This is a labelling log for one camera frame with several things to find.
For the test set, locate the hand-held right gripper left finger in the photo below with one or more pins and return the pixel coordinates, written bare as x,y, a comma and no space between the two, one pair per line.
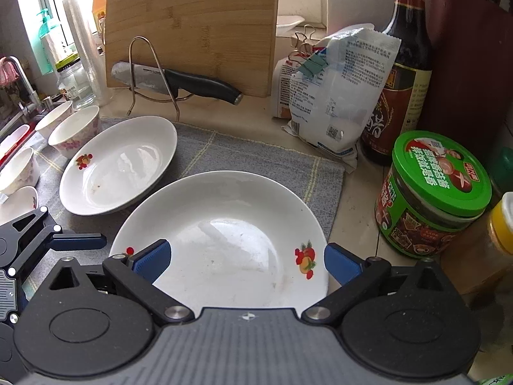
152,258

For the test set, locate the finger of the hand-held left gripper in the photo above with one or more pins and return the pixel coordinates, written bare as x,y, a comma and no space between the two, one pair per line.
80,241

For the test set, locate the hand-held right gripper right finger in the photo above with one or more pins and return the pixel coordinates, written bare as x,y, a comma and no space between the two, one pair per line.
338,262

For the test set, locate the white fruit print plate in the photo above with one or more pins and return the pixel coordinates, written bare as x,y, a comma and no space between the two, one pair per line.
240,228
120,168

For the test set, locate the red and white sink container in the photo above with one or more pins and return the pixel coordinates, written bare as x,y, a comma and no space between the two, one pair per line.
12,140

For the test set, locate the grey checked dish mat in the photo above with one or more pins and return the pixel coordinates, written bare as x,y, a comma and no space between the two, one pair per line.
240,156

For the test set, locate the green lid sauce jar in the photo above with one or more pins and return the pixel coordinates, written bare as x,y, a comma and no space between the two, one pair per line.
437,168

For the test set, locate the metal sink knob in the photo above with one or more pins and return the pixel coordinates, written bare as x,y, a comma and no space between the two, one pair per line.
48,102

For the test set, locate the glass jar with yellow-green lid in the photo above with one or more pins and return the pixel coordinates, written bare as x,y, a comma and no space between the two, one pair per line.
76,88

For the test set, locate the metal faucet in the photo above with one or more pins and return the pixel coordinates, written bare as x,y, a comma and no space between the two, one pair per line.
28,88

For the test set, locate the white printed plastic bag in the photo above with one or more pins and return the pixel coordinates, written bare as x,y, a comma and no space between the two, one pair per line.
340,96

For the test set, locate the yellow cap bottle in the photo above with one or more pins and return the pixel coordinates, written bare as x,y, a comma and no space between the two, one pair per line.
503,224

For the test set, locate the stack of clear plastic cups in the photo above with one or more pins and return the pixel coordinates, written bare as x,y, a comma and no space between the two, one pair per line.
90,60

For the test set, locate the dark soy sauce bottle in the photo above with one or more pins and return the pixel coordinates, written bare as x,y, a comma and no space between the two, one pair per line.
400,88

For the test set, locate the white and orange bag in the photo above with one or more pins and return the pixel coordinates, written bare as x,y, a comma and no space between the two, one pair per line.
284,84

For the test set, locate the green cap bottle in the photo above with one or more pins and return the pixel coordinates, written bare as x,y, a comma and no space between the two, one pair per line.
503,172

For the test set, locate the cling film roll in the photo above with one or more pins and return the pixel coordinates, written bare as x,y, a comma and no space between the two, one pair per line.
54,48

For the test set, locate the green binder clip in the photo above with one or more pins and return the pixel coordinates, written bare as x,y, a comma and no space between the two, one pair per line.
312,65

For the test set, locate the green soap pump bottle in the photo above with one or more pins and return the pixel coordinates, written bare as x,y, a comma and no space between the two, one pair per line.
44,28

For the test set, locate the metal binder clip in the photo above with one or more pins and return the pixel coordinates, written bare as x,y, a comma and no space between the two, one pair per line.
303,39

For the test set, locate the orange cooking wine bottle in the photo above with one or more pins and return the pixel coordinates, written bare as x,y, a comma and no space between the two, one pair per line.
99,8

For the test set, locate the dark red cutting board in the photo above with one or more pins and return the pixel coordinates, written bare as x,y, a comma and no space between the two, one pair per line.
473,68

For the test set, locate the bamboo cutting board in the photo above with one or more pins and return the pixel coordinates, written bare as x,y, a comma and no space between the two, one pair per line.
192,20

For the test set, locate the white dish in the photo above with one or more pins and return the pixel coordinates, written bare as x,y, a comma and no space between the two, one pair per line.
288,22

